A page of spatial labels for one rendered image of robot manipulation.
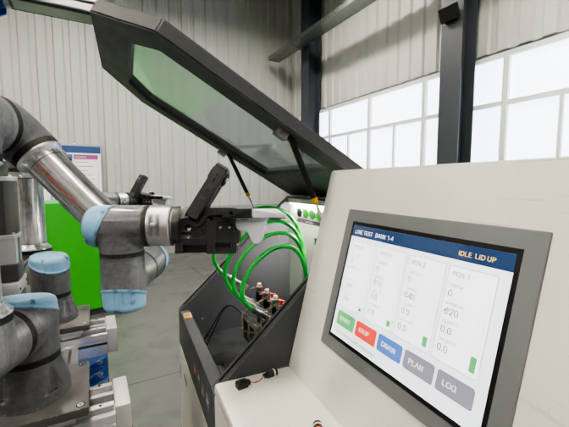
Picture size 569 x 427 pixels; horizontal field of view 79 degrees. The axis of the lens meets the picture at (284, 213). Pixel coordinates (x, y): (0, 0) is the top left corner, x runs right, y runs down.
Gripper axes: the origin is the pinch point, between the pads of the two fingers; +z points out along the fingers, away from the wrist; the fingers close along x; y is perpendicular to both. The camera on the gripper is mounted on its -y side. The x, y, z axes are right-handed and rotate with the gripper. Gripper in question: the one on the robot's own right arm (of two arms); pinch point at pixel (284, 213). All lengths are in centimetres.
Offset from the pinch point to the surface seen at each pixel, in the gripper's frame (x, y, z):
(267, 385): -29, 44, -3
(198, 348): -57, 43, -26
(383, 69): -503, -273, 204
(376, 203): -14.8, -2.9, 22.6
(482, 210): 9.7, 0.1, 32.1
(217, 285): -97, 28, -25
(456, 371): 10.3, 25.7, 26.6
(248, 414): -17.8, 45.7, -7.5
